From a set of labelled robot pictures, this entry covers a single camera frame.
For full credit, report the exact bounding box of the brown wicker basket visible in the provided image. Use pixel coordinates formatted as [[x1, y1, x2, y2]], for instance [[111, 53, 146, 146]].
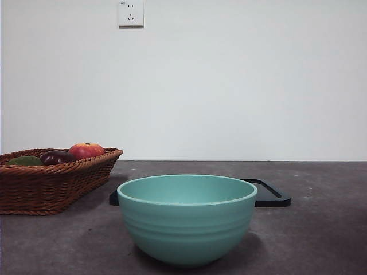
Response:
[[0, 147, 124, 216]]

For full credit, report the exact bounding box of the dark green rectangular tray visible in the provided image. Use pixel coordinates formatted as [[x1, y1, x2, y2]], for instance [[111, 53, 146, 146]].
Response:
[[108, 178, 292, 208]]

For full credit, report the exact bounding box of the dark purple plum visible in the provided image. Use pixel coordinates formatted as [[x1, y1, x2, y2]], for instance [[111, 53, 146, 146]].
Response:
[[39, 150, 77, 166]]

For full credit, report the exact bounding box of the red apple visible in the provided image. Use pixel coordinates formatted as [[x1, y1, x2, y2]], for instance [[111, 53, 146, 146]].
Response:
[[68, 142, 106, 160]]

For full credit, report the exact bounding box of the teal ribbed bowl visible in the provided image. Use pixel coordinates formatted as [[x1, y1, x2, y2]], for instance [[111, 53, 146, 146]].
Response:
[[116, 174, 259, 269]]

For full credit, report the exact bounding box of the white wall socket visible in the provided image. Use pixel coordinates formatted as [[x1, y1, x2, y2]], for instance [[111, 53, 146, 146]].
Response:
[[119, 0, 145, 29]]

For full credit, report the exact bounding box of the green avocado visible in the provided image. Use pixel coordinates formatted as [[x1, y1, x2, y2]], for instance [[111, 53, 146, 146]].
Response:
[[5, 156, 44, 166]]

